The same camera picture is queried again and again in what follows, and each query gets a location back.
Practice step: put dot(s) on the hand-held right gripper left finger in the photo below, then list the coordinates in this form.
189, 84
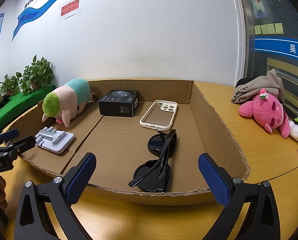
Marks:
80, 177

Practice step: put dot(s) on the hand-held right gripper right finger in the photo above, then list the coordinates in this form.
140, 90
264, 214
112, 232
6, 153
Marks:
215, 180

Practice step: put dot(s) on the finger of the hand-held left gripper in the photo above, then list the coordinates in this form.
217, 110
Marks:
26, 142
10, 133

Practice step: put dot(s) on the shallow cardboard box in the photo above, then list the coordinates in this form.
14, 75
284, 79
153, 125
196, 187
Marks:
119, 140

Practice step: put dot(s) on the black product box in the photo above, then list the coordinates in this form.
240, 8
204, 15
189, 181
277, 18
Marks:
119, 105

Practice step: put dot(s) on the person's left hand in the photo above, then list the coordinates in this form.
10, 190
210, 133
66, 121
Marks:
1, 188

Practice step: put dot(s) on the green object at edge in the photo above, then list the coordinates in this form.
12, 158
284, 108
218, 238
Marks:
14, 105

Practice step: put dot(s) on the grey folding phone stand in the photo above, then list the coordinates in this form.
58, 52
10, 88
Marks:
55, 142

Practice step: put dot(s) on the small potted plant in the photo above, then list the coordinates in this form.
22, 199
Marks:
10, 85

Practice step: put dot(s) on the black sunglasses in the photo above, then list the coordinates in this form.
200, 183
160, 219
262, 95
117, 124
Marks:
161, 165

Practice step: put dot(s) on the pink teal plush pig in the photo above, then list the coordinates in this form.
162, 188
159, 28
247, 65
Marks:
71, 97

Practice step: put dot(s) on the large potted plant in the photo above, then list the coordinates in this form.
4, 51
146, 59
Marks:
37, 73

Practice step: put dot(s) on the pink plush toy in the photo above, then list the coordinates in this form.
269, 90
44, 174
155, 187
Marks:
264, 110

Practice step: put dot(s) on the white clear phone case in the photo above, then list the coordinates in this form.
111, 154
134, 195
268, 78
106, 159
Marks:
167, 105

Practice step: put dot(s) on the beige printed cloth bag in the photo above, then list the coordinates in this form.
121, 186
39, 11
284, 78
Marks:
271, 82

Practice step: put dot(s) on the blue door band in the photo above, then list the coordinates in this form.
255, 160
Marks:
276, 47

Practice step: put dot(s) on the yellow sticky note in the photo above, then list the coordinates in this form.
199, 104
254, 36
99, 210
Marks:
264, 29
271, 28
279, 28
257, 29

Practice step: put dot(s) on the glass door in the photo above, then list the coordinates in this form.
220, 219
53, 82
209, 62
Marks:
276, 10

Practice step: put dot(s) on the cartoon door sticker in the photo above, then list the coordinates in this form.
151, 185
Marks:
257, 1

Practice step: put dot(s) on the blue wall banner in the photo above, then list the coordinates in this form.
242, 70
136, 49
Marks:
30, 15

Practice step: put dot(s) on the red wall sign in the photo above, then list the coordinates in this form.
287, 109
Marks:
69, 8

